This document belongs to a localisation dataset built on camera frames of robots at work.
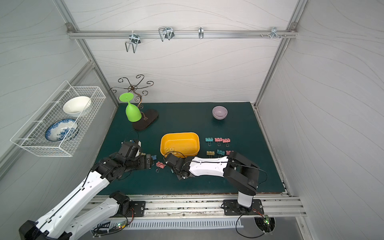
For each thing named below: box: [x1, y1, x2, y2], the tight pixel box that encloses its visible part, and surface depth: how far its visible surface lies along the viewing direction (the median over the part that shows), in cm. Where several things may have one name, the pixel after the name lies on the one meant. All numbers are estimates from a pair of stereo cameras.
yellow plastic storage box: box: [160, 132, 200, 158], surface depth 97 cm
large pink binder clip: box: [155, 161, 166, 173], surface depth 89 cm
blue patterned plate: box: [45, 118, 79, 142], surface depth 65 cm
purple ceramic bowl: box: [212, 105, 228, 120], surface depth 113 cm
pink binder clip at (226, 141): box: [222, 138, 231, 148], surface depth 100 cm
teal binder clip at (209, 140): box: [205, 137, 214, 147], surface depth 100 cm
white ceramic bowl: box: [63, 96, 92, 118], surface depth 73 cm
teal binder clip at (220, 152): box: [216, 149, 226, 158], surface depth 95 cm
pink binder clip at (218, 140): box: [214, 137, 223, 147], surface depth 100 cm
